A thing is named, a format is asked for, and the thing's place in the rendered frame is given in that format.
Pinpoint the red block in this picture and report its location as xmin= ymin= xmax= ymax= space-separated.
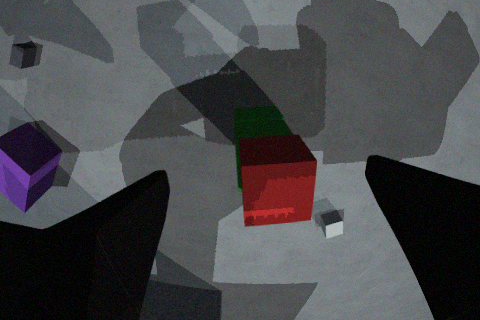
xmin=239 ymin=135 xmax=317 ymax=227

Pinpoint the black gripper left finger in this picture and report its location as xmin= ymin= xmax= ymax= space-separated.
xmin=0 ymin=169 xmax=171 ymax=320

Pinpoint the green block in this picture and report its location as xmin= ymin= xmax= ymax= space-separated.
xmin=233 ymin=119 xmax=293 ymax=191
xmin=235 ymin=105 xmax=284 ymax=123

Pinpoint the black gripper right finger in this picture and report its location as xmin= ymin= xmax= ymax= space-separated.
xmin=365 ymin=155 xmax=480 ymax=320

